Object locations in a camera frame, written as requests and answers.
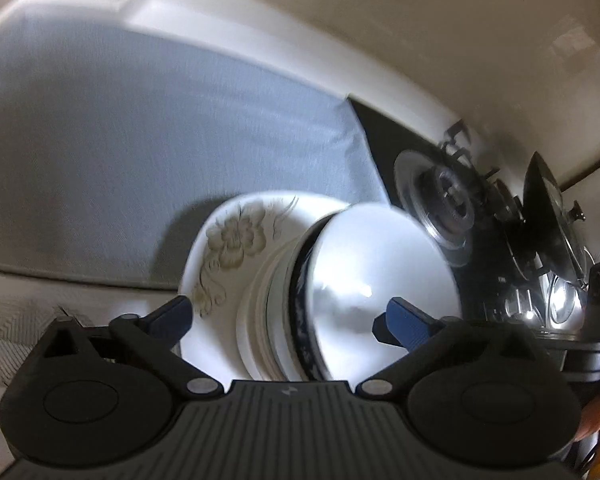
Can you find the round metal gas burner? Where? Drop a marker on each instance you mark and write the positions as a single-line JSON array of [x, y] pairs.
[[445, 195]]

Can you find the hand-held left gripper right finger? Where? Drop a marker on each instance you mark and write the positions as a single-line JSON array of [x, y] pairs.
[[405, 322]]

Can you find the white floral plate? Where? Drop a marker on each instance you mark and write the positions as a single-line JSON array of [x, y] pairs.
[[215, 260]]

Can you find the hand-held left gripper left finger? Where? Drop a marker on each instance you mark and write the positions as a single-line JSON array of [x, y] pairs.
[[172, 317]]

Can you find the glass pot lid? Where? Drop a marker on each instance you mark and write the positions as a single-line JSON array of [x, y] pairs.
[[545, 210]]

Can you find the celadon green bowl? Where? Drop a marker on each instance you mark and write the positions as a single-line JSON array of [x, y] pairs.
[[279, 310]]

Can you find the white patterned cloth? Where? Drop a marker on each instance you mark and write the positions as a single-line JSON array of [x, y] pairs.
[[10, 330]]

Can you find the white bowl with blue pattern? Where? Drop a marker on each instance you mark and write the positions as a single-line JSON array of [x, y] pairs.
[[380, 260]]

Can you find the stainless steel pot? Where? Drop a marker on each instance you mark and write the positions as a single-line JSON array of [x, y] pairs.
[[565, 305]]

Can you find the black pot support grate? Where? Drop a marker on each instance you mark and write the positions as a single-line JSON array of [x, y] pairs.
[[460, 135]]

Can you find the grey cloth mat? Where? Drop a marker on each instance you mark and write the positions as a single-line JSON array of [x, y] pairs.
[[130, 160]]

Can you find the black glass gas stove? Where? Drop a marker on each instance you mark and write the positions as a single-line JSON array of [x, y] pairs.
[[380, 135]]

